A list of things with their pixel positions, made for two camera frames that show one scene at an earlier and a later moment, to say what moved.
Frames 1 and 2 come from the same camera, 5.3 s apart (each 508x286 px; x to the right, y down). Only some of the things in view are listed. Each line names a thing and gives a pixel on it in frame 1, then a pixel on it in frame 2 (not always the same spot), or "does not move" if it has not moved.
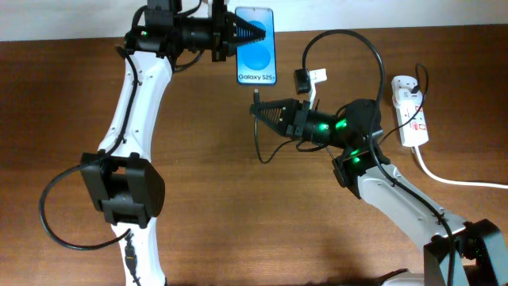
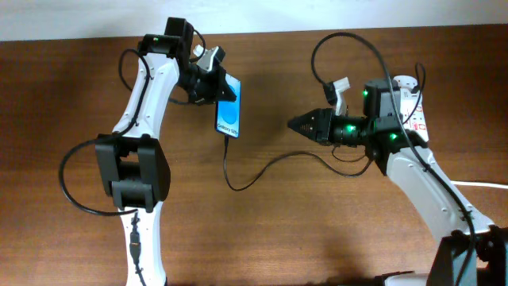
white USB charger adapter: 402,97 does not move
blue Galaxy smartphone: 255,59 to 228,119
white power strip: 412,112 does not move
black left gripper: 223,40 to 216,92
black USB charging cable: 280,152 to 282,158
